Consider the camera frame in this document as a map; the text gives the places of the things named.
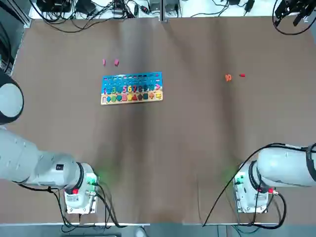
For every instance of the black desktop box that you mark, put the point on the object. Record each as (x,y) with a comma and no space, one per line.
(54,5)

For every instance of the green number three piece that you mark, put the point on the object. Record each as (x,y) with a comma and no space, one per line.
(113,89)

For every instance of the teal number four piece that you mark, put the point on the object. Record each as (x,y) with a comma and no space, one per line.
(119,89)

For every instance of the blue wooden toy board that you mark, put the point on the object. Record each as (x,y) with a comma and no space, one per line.
(133,79)

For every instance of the dark blue number nine piece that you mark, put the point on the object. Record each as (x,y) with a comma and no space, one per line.
(146,88)

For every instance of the yellow equals sign piece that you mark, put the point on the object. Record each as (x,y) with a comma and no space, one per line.
(158,95)

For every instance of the blue diamond piece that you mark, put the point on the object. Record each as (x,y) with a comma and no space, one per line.
(108,98)

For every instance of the orange plus sign piece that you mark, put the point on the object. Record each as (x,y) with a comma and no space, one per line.
(151,96)

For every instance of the pink rectangular block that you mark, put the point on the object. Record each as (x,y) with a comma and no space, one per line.
(116,62)

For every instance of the red triangle piece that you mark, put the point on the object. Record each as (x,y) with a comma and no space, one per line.
(135,97)

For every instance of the brown number eight piece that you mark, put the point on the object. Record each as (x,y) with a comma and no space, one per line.
(140,88)

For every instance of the aluminium frame beam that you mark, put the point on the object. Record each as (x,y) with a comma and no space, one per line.
(27,12)

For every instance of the black power adapter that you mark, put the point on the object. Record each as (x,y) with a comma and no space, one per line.
(234,2)
(248,6)

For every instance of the pink number one piece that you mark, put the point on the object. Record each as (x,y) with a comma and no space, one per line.
(104,62)

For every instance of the blue number two piece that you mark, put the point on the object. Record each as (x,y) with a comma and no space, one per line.
(108,89)

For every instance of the white side table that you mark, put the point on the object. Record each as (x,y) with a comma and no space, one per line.
(192,7)

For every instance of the brown hexagon piece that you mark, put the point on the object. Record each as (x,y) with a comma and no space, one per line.
(140,97)

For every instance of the aluminium frame post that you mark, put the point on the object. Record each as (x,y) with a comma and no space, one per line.
(162,10)

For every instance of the green circle piece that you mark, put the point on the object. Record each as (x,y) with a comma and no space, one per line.
(113,98)

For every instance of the pink number five piece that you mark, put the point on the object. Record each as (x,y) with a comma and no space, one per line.
(125,89)

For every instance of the red number seven piece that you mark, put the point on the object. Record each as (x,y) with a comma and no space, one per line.
(134,88)

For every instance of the yellow number six piece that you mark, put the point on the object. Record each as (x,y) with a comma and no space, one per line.
(130,89)

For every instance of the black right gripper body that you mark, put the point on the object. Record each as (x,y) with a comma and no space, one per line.
(296,5)

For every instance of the yellow pentagon piece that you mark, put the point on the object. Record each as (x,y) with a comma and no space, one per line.
(130,97)

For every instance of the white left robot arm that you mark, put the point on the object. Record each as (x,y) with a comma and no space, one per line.
(24,158)

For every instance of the orange number ten piece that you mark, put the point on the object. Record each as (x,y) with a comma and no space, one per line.
(228,77)

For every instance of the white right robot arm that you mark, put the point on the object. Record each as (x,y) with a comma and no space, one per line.
(284,168)

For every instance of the pink greater-than sign piece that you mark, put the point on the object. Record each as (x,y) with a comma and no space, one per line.
(158,87)

